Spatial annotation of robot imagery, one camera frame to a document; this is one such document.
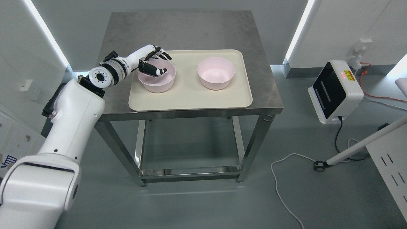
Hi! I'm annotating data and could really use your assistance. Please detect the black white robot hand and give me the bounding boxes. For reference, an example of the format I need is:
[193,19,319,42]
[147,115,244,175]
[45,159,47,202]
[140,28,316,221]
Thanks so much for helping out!
[134,45,172,77]

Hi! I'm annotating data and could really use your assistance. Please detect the pink bowl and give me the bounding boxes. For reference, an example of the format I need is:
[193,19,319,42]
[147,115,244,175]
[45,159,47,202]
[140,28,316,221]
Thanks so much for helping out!
[137,59,177,93]
[197,57,235,90]

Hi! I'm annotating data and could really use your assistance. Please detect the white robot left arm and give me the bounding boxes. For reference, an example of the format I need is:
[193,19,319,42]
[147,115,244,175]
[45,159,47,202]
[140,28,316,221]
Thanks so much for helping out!
[1,50,152,229]

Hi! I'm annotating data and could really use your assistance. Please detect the stainless steel table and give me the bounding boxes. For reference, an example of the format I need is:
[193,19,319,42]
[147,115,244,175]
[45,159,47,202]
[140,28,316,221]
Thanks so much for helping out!
[95,10,284,187]

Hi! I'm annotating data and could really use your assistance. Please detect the beige plastic tray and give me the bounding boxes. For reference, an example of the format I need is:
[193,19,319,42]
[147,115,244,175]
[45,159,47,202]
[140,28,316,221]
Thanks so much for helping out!
[128,49,253,112]

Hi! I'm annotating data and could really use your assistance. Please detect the white signboard blue characters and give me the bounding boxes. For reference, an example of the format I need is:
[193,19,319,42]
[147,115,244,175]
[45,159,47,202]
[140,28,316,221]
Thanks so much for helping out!
[0,112,45,179]

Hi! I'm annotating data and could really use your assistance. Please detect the white black charging device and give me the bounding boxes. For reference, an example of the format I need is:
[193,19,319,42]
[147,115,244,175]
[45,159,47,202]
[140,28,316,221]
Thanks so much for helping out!
[307,60,364,124]

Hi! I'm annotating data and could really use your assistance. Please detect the white stand leg with caster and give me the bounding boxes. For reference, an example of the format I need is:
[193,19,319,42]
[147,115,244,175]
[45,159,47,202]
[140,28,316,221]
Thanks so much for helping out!
[314,116,407,172]

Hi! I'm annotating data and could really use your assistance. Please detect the white perforated panel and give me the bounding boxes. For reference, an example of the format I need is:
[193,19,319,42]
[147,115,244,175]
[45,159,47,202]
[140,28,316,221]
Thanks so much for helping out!
[366,128,407,219]

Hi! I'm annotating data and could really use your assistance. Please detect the white wall switch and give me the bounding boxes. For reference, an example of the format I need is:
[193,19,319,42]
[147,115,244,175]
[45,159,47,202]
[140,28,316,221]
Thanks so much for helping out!
[19,79,33,92]

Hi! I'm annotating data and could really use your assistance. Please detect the black power cable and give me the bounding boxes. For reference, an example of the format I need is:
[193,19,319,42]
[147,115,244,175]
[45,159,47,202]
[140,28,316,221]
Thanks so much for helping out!
[334,116,369,161]

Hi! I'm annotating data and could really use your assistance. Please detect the white wall socket plug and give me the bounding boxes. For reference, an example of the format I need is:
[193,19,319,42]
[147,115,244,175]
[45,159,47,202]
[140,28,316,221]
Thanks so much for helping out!
[348,38,373,71]

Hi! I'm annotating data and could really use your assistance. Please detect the orange cable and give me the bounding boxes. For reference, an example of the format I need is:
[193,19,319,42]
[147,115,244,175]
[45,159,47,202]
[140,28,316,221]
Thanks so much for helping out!
[359,62,407,103]

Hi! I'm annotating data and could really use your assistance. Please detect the white floor cable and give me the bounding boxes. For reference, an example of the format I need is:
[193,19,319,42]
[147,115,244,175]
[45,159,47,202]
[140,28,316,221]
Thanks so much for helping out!
[271,139,360,229]

